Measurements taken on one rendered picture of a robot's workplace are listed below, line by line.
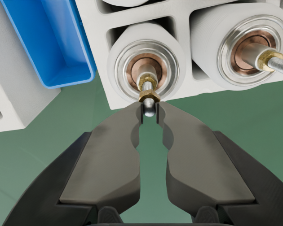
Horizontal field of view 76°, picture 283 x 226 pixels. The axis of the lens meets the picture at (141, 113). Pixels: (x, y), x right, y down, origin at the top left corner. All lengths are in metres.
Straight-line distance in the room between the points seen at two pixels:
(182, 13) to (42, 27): 0.30
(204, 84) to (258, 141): 0.42
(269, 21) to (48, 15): 0.42
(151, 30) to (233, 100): 0.40
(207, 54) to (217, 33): 0.02
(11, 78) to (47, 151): 0.35
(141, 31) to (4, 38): 0.28
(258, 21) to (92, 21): 0.20
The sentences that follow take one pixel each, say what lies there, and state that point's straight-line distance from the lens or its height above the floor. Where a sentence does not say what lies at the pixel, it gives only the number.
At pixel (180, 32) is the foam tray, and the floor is 0.18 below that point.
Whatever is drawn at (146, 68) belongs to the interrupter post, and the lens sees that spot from 0.20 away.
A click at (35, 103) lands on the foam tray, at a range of 0.44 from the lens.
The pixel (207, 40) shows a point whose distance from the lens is 0.23.
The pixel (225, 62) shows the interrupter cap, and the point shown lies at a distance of 0.23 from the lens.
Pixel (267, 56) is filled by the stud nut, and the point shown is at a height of 0.29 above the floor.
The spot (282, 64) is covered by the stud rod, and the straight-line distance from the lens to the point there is 0.19.
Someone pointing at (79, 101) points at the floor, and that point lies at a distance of 0.54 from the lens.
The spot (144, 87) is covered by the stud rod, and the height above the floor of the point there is 0.30.
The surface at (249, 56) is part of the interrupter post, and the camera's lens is 0.22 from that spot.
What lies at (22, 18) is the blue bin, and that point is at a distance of 0.42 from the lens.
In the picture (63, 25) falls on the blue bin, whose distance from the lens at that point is 0.49.
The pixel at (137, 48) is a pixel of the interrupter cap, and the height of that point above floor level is 0.25.
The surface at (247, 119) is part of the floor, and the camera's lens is 0.62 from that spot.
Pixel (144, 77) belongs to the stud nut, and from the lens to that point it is 0.18.
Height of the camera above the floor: 0.46
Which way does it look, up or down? 60 degrees down
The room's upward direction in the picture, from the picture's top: 179 degrees counter-clockwise
